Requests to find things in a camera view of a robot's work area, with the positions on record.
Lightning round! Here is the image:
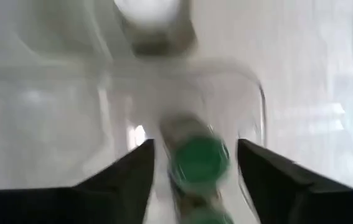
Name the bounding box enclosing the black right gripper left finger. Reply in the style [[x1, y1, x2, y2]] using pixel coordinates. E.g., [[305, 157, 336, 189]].
[[0, 138, 156, 224]]

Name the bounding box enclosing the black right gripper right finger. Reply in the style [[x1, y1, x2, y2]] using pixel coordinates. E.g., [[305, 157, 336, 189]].
[[237, 138, 353, 224]]

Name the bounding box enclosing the white-cap spice jar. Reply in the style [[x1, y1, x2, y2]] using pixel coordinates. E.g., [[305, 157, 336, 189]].
[[113, 0, 198, 59]]

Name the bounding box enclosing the clear plastic bin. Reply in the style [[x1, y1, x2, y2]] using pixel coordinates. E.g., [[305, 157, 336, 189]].
[[0, 57, 268, 224]]

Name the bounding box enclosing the white plastic bin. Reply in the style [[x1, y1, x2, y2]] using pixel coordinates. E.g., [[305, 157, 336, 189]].
[[0, 0, 202, 78]]

